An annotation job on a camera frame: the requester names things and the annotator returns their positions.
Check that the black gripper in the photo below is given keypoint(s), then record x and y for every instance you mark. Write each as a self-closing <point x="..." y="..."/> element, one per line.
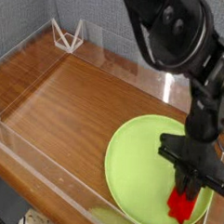
<point x="196" y="164"/>

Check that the red cross-shaped block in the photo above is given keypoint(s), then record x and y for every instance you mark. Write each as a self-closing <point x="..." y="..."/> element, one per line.
<point x="180" y="207"/>

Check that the green round plate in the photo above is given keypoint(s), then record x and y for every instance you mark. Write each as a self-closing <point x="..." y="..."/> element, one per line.
<point x="139" y="179"/>

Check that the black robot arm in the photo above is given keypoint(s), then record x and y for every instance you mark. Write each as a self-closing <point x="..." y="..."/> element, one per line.
<point x="178" y="36"/>

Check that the clear acrylic enclosure wall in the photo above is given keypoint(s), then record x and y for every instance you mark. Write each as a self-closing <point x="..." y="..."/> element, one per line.
<point x="59" y="111"/>

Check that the clear acrylic corner bracket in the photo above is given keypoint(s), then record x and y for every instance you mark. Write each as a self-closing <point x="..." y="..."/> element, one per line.
<point x="66" y="41"/>

